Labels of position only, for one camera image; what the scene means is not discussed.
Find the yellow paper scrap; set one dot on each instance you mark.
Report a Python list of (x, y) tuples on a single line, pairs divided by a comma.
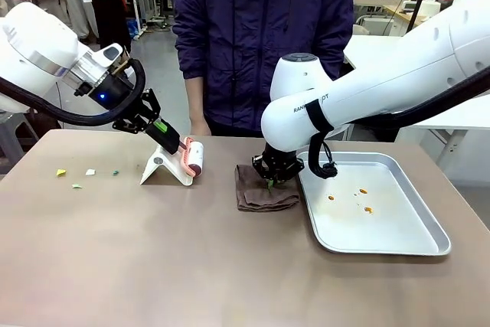
[(60, 172)]

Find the brown cloth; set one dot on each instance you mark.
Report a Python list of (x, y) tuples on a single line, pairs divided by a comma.
[(264, 201)]

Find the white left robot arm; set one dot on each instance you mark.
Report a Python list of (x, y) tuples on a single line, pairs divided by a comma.
[(30, 47)]

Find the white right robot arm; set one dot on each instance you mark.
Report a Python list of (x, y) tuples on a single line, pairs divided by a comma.
[(383, 74)]

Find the white paper scrap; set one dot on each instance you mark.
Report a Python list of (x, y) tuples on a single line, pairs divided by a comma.
[(90, 172)]

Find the grey metal stool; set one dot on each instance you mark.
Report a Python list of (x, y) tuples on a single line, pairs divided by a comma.
[(11, 131)]

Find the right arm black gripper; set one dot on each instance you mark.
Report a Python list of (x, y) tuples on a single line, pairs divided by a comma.
[(283, 161)]

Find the wooden workbench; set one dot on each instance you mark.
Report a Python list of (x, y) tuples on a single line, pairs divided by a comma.
[(386, 10)]

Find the white lint roller stand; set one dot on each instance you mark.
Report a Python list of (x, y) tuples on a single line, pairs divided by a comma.
[(155, 167)]

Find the person right hand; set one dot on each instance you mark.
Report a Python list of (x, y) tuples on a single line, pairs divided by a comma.
[(200, 125)]

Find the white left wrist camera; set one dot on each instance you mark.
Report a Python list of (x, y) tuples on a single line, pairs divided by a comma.
[(101, 59)]

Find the silver metal tray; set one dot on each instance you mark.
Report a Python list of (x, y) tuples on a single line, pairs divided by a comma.
[(383, 224)]

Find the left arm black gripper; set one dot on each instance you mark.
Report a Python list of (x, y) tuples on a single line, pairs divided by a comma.
[(111, 91)]

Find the person right forearm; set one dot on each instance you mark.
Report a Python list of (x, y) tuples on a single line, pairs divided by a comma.
[(194, 95)]

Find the light green paper scrap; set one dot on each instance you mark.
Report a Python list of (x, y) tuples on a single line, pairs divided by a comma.
[(76, 186)]

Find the person torso purple jacket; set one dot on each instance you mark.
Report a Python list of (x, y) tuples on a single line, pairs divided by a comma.
[(260, 36)]

